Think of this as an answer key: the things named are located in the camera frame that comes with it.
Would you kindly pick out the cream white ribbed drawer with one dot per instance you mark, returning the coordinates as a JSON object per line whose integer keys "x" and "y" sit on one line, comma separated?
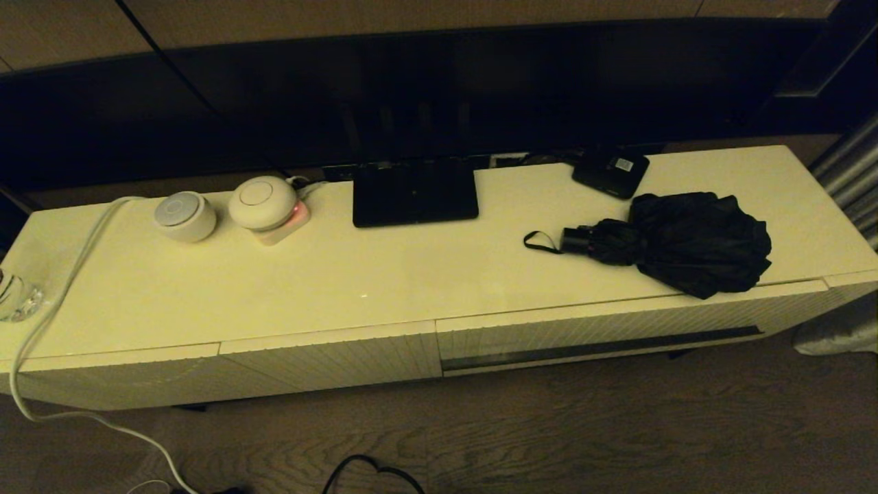
{"x": 549, "y": 336}

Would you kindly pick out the black umbrella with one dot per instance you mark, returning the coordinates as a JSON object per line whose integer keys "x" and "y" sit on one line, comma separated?
{"x": 686, "y": 240}

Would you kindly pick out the white TV cabinet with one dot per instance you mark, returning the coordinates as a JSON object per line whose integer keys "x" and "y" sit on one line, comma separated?
{"x": 343, "y": 274}

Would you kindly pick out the white power strip red light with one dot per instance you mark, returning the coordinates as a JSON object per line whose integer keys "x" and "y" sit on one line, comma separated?
{"x": 288, "y": 231}

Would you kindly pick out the wide ribbed cabinet front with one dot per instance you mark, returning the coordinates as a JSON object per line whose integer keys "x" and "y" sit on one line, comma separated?
{"x": 329, "y": 360}

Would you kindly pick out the large black television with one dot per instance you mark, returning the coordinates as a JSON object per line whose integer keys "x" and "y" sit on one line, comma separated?
{"x": 411, "y": 89}

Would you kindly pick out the black set-top box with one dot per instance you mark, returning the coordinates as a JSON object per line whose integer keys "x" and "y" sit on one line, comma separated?
{"x": 607, "y": 175}

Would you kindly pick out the white round dome device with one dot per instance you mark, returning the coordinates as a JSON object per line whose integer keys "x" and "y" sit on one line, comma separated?
{"x": 260, "y": 202}

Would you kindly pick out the white speaker grey top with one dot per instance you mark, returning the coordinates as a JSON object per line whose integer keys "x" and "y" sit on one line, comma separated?
{"x": 184, "y": 216}

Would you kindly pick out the plain cream cabinet front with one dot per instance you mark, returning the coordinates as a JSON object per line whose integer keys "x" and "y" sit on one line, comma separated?
{"x": 116, "y": 381}

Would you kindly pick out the white cloth on floor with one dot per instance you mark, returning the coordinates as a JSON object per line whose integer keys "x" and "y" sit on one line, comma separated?
{"x": 840, "y": 336}

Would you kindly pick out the silver ribbed column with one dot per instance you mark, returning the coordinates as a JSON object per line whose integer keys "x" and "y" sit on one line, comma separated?
{"x": 850, "y": 178}

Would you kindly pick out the clear glass object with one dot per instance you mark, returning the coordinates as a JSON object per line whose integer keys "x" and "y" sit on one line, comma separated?
{"x": 17, "y": 298}

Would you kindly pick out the black television base plate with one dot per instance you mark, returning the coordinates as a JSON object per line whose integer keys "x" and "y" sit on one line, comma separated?
{"x": 415, "y": 195}

